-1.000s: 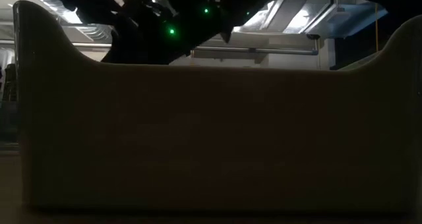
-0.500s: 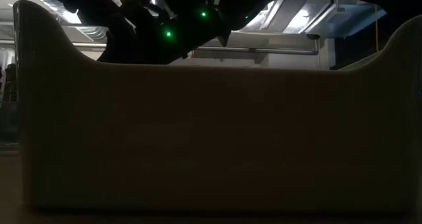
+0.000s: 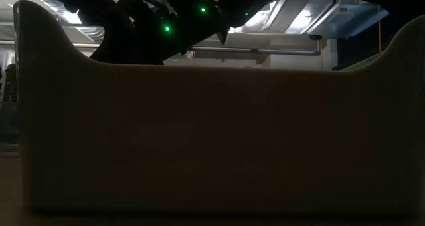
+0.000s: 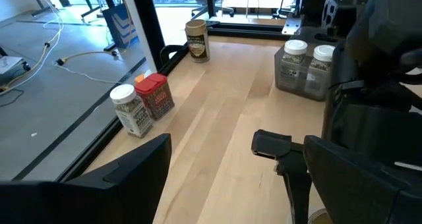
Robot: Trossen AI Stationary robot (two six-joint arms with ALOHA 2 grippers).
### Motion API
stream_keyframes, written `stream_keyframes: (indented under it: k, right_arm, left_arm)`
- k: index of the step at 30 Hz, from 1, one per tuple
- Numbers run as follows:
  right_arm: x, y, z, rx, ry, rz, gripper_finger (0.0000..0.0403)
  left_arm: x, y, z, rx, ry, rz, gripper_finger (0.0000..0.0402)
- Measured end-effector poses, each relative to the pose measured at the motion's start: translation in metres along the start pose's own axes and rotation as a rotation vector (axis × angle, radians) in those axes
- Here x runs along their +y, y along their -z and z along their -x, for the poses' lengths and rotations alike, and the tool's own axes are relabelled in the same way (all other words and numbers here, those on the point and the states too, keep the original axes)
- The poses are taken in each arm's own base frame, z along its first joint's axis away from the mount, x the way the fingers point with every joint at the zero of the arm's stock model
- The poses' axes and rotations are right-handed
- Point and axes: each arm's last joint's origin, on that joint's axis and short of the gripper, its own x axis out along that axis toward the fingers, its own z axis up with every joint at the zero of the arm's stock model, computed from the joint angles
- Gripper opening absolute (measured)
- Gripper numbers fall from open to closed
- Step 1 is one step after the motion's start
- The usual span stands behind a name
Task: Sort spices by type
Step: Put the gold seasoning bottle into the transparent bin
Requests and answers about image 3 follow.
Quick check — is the grey ceiling pipe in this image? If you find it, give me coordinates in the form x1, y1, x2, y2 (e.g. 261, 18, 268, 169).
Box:
191, 46, 321, 57

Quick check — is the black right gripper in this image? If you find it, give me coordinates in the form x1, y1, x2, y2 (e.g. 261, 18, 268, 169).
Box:
191, 0, 235, 46

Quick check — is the silver ceiling duct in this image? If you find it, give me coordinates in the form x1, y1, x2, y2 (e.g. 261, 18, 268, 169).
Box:
228, 0, 390, 41
61, 23, 106, 44

